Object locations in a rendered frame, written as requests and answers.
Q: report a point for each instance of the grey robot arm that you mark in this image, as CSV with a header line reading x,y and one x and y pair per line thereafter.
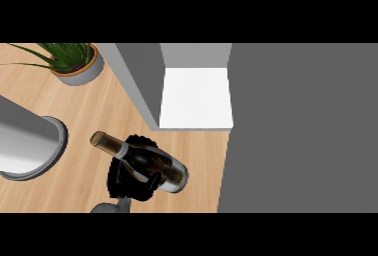
x,y
112,207

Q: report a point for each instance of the green potted plant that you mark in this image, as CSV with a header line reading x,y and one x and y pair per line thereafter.
x,y
68,61

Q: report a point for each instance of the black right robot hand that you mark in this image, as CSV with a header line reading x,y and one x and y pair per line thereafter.
x,y
123,180

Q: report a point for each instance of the grey open cabinet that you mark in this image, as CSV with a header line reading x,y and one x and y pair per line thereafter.
x,y
189,96

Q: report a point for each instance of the large dark grey cabinet door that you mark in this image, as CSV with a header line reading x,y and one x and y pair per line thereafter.
x,y
300,128

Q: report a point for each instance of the dark wine bottle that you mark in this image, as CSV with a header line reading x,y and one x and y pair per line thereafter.
x,y
148,160

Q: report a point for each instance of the grey metal cylindrical appliance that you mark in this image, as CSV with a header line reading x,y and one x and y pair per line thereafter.
x,y
24,143

